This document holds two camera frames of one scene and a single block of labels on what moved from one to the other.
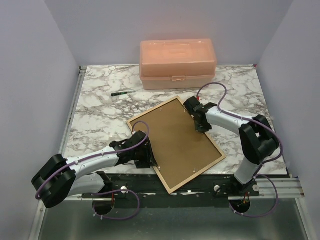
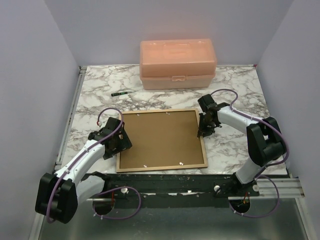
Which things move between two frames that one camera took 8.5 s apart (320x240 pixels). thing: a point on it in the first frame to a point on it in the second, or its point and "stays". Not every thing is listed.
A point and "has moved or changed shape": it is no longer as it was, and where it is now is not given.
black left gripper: x=149 y=160 to x=124 y=143
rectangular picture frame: x=181 y=152 has moved or changed shape
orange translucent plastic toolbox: x=177 y=64 stays
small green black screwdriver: x=121 y=93 stays
